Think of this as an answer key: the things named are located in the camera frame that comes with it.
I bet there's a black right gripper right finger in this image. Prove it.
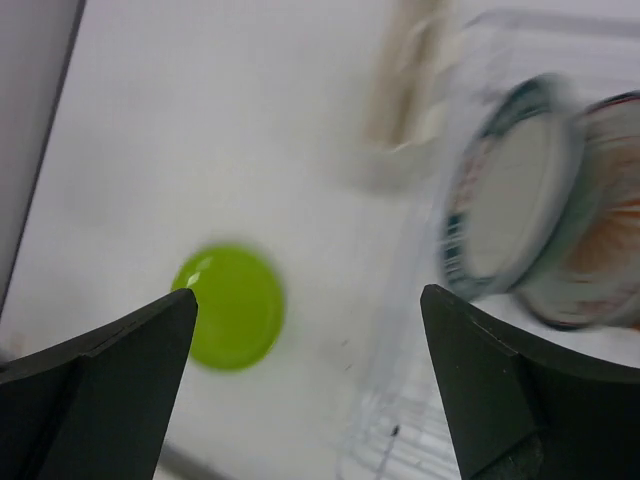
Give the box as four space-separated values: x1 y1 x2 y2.
420 284 639 479

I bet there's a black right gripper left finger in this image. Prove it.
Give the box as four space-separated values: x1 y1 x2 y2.
1 289 196 479

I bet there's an orange sunburst pattern plate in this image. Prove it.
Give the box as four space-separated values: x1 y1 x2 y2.
515 91 639 330

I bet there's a green plastic plate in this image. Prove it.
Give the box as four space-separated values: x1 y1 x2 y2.
171 241 286 372

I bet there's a large teal rimmed white plate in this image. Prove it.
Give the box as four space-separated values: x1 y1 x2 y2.
438 73 585 301

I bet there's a beige cutlery holder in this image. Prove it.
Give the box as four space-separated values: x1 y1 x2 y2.
353 1 461 194

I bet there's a white wire dish rack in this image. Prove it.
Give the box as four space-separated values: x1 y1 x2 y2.
337 9 639 479

